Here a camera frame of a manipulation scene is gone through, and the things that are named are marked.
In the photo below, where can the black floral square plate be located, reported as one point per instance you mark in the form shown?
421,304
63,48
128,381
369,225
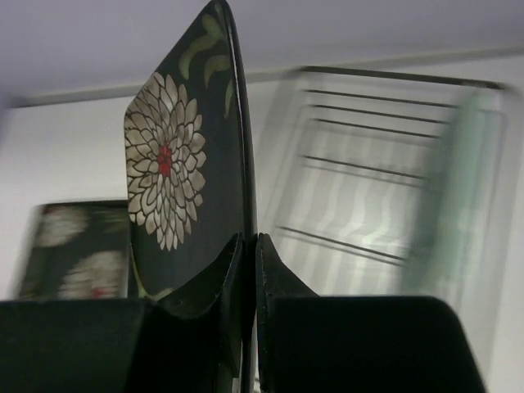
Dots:
77,250

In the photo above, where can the wire dish rack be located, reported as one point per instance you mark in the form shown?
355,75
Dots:
342,155

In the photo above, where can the pale green plate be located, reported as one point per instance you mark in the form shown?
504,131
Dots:
446,227

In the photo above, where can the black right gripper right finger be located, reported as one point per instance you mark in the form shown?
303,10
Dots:
313,343

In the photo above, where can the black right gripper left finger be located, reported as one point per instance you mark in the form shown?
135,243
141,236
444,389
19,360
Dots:
190,341

